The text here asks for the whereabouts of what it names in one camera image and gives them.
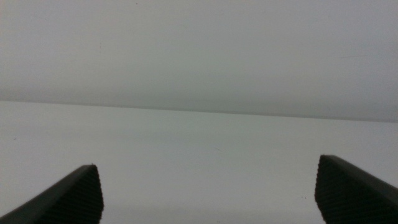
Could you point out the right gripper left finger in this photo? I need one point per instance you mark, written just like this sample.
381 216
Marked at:
71 199

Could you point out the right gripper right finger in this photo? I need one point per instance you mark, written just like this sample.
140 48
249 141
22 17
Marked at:
351 193

